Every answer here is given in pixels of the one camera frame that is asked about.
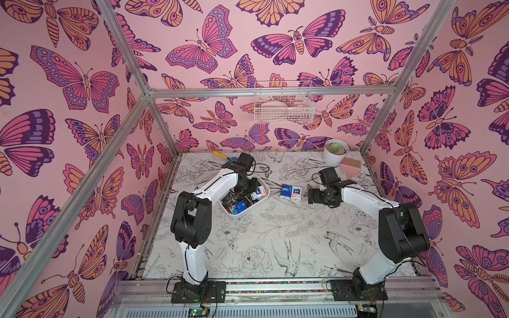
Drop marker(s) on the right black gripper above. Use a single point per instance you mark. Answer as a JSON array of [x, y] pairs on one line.
[[315, 196]]

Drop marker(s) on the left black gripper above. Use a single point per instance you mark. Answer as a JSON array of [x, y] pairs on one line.
[[253, 189]]

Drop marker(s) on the light pink tissue pack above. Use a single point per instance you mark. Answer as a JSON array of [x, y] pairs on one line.
[[259, 193]]

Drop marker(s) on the blue cartoon tissue pack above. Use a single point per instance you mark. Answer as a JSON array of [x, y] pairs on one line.
[[238, 207]]

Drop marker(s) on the white plastic storage box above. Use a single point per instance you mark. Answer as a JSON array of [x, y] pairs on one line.
[[254, 205]]

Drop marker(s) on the pink white tissue pack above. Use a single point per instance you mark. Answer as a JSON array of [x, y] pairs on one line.
[[296, 193]]

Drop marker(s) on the blue pocket tissue pack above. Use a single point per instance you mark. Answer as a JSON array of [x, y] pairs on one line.
[[286, 192]]

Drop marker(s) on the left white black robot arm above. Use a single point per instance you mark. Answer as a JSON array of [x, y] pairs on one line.
[[192, 218]]

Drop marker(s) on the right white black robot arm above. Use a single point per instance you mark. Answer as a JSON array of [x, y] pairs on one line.
[[402, 233]]

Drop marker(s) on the blue yellow garden fork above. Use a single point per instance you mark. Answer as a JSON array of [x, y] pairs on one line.
[[223, 156]]

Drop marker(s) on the pink brush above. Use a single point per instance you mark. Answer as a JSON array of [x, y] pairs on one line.
[[351, 167]]

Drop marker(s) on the white pot with succulent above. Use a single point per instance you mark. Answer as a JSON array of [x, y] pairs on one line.
[[334, 152]]

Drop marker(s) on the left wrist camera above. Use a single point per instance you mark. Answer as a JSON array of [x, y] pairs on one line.
[[245, 160]]

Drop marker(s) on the white wire wall basket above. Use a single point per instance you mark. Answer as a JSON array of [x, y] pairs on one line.
[[283, 104]]

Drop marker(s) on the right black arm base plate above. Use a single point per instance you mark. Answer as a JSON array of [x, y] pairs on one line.
[[352, 290]]

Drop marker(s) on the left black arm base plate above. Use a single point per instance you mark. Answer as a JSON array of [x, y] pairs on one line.
[[210, 290]]

